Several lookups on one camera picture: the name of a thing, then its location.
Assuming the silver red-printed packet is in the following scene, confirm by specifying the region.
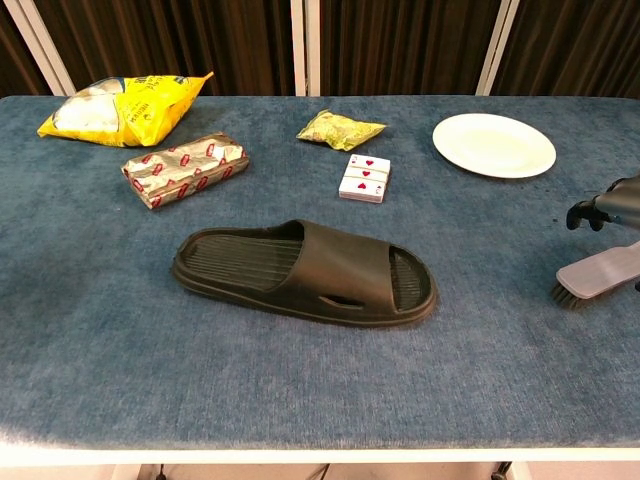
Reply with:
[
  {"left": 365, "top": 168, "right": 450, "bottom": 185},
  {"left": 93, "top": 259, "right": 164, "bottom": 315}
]
[{"left": 120, "top": 131, "right": 250, "bottom": 211}]

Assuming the blue table cloth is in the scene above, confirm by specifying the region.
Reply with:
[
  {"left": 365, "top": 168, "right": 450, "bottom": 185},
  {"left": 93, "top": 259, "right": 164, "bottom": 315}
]
[{"left": 0, "top": 94, "right": 640, "bottom": 450}]

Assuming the black rubber slipper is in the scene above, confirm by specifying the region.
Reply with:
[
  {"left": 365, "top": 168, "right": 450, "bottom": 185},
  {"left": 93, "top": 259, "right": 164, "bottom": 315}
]
[{"left": 172, "top": 218, "right": 439, "bottom": 331}]

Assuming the dark brown curtain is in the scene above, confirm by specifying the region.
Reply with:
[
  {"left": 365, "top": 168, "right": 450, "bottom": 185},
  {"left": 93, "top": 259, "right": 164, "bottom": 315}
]
[
  {"left": 0, "top": 0, "right": 51, "bottom": 99},
  {"left": 319, "top": 0, "right": 504, "bottom": 97},
  {"left": 32, "top": 0, "right": 296, "bottom": 97},
  {"left": 492, "top": 0, "right": 640, "bottom": 99}
]

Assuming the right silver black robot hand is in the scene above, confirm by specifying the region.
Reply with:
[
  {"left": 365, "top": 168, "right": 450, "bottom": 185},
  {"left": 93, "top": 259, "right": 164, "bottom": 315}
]
[{"left": 565, "top": 172, "right": 640, "bottom": 233}]

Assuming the white double frame post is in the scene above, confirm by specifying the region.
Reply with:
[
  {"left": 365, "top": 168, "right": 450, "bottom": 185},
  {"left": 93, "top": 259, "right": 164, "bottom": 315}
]
[{"left": 290, "top": 0, "right": 322, "bottom": 97}]

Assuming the grey scrubbing brush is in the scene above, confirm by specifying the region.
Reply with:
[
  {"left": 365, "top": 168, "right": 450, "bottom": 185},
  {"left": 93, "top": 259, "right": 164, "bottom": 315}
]
[{"left": 551, "top": 243, "right": 640, "bottom": 310}]

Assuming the small yellow-green packet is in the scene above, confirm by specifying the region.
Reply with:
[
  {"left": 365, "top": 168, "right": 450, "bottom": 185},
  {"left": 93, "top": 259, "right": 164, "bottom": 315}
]
[{"left": 295, "top": 108, "right": 388, "bottom": 152}]

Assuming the deck of playing cards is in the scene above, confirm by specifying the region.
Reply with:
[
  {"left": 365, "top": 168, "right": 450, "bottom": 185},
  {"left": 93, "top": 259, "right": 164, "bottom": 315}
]
[{"left": 337, "top": 153, "right": 392, "bottom": 205}]

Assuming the yellow snack bag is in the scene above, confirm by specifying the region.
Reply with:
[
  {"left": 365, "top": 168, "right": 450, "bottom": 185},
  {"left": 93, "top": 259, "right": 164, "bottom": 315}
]
[{"left": 37, "top": 70, "right": 215, "bottom": 149}]

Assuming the white round plate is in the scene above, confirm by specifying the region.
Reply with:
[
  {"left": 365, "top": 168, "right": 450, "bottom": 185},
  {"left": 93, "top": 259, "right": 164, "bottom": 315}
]
[{"left": 431, "top": 112, "right": 558, "bottom": 180}]

